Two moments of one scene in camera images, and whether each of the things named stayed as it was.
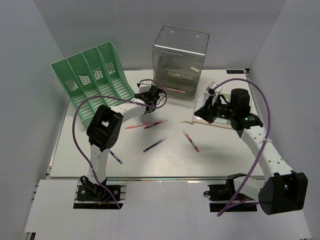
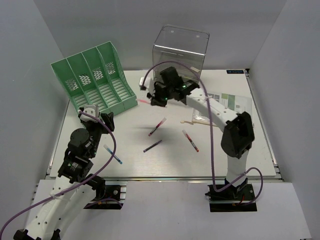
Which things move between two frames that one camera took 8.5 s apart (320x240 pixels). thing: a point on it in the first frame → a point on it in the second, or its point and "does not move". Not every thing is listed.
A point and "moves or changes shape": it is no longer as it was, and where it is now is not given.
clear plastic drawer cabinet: [178, 56] does not move
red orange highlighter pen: [131, 126] moves or changes shape
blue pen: [119, 161] does not move
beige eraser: [194, 69] does not move
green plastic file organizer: [96, 76] does not move
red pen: [191, 141] does not move
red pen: [155, 124] moves or changes shape
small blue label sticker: [235, 71] does not move
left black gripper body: [141, 94] → [96, 129]
